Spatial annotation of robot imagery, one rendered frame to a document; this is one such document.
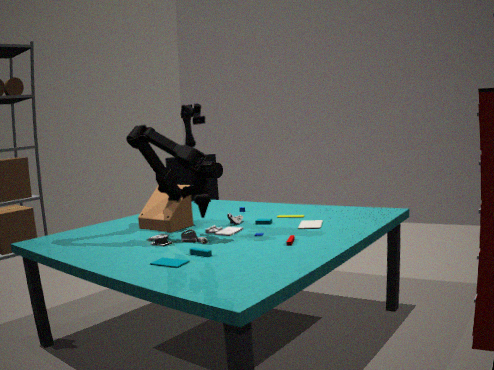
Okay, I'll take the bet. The teal flat plate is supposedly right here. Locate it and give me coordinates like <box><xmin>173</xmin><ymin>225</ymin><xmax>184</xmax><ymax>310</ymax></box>
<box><xmin>150</xmin><ymin>258</ymin><xmax>190</xmax><ymax>268</ymax></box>

